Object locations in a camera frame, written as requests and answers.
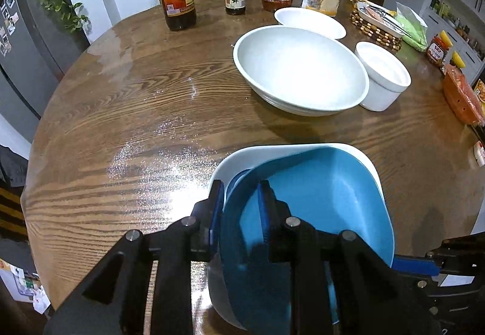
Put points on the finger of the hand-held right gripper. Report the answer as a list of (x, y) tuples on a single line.
[(415, 267), (460, 308)]

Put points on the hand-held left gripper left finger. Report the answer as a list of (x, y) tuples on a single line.
[(215, 214)]

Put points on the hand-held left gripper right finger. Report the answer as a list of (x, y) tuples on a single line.
[(263, 210)]

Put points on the white square dish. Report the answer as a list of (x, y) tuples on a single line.
[(242, 161)]

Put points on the blue square plate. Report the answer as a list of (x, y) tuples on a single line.
[(326, 198)]

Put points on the large white bowl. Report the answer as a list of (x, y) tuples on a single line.
[(299, 70)]

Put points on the white ramekin bowl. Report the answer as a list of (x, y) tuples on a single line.
[(380, 73)]

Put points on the white oval plate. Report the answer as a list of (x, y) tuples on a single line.
[(310, 20)]

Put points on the orange packet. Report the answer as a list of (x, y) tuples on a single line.
[(460, 96)]

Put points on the pile of bags and papers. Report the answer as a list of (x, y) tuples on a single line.
[(26, 282)]

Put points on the wooden slatted chair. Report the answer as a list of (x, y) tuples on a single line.
[(11, 210)]

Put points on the yellow lidded jar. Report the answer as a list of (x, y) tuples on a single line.
[(456, 60)]

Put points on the red chili jar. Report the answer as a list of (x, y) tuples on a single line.
[(437, 51)]

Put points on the clear snack packet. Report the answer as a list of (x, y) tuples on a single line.
[(382, 17)]

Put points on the green packet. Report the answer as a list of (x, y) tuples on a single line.
[(413, 28)]

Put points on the grey refrigerator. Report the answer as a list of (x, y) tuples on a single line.
[(26, 62)]

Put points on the white storage shelf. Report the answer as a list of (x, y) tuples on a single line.
[(462, 17)]

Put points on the group of fridge photo magnets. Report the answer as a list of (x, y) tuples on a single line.
[(9, 20)]

